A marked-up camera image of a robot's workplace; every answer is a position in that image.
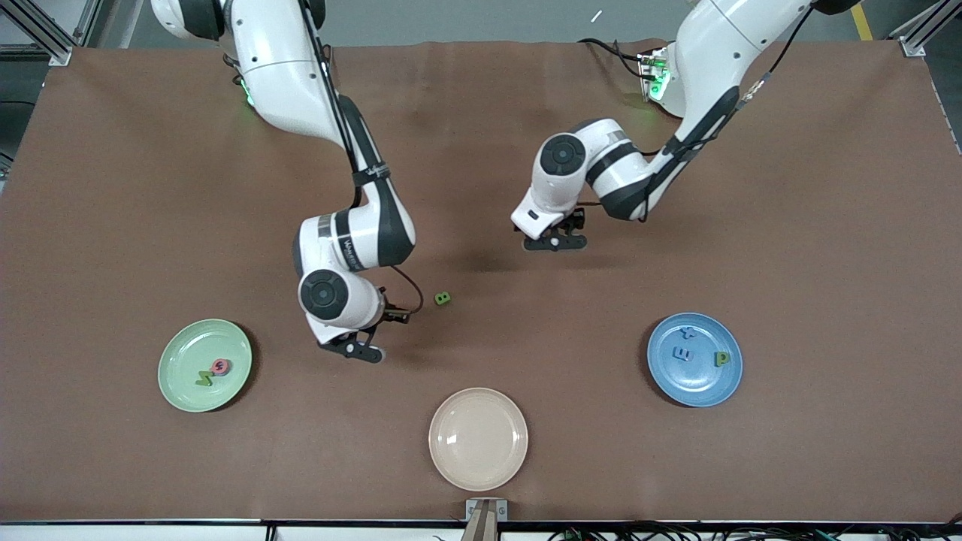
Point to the green letter B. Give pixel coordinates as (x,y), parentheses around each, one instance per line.
(443,298)

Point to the blue letter m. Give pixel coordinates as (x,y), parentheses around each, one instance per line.
(685,353)

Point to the green letter N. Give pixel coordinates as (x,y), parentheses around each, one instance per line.
(204,379)

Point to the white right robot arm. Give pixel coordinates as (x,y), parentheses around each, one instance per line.
(285,75)

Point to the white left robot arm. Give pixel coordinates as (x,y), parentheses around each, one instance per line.
(706,52)

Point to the beige plate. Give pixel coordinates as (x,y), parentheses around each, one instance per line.
(478,439)

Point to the blue plate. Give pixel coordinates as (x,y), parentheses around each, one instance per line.
(699,383)

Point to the green plate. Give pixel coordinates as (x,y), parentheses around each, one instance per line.
(188,353)

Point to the brown table mat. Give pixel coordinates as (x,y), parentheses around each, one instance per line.
(113,225)

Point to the grey bracket with tan post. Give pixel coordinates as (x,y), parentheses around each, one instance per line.
(486,518)

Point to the aluminium frame profile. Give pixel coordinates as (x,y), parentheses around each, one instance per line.
(60,52)
(913,46)

